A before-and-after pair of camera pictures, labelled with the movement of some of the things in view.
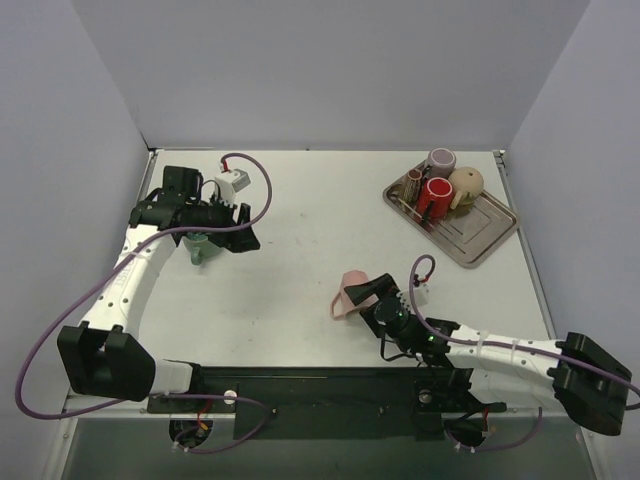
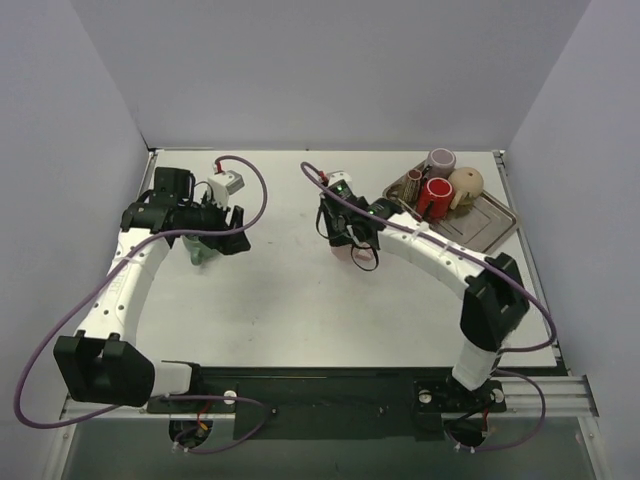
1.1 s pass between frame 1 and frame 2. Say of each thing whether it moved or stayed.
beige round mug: stayed
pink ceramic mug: moved
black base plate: stayed
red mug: stayed
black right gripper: moved
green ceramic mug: stayed
